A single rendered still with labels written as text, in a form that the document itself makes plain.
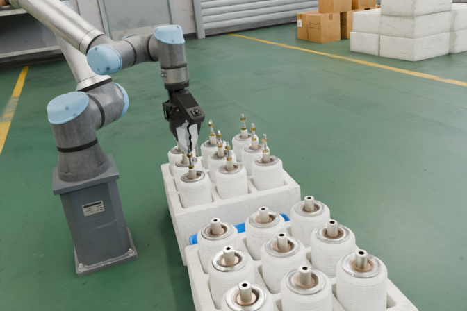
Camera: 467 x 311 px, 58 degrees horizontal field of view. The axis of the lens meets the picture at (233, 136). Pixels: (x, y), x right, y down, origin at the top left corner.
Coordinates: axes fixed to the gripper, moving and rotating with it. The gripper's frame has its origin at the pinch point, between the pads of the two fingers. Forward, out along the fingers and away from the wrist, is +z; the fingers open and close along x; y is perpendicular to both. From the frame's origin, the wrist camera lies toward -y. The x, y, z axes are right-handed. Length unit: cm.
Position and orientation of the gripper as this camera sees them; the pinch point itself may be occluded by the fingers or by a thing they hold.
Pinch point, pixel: (189, 149)
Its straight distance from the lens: 125.1
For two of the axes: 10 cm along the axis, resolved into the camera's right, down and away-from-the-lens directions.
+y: -4.9, -2.6, 8.3
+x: -8.6, 2.6, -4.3
